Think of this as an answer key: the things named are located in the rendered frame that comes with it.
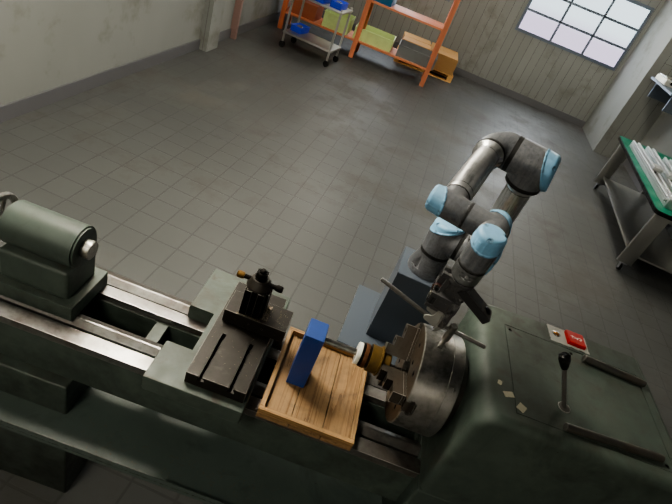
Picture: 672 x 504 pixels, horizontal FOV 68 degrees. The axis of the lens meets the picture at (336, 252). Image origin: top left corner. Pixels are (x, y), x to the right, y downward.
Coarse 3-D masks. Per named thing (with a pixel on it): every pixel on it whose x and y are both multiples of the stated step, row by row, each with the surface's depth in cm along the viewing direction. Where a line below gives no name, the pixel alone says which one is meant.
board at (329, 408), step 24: (288, 336) 172; (288, 360) 166; (336, 360) 173; (288, 384) 159; (312, 384) 162; (336, 384) 165; (360, 384) 165; (264, 408) 147; (288, 408) 152; (312, 408) 154; (336, 408) 157; (312, 432) 148; (336, 432) 151
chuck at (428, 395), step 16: (432, 336) 144; (416, 352) 146; (432, 352) 140; (448, 352) 141; (416, 368) 140; (432, 368) 137; (448, 368) 138; (416, 384) 136; (432, 384) 136; (416, 400) 137; (432, 400) 137; (400, 416) 140; (416, 416) 139; (432, 416) 138; (416, 432) 146
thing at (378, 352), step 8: (368, 344) 151; (368, 352) 148; (376, 352) 148; (384, 352) 149; (360, 360) 148; (368, 360) 148; (376, 360) 148; (384, 360) 149; (368, 368) 148; (376, 368) 148
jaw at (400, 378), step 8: (384, 368) 146; (392, 368) 148; (376, 376) 148; (384, 376) 146; (392, 376) 144; (400, 376) 146; (384, 384) 144; (392, 384) 142; (400, 384) 143; (392, 392) 139; (400, 392) 140; (392, 400) 140; (400, 400) 140; (408, 408) 139
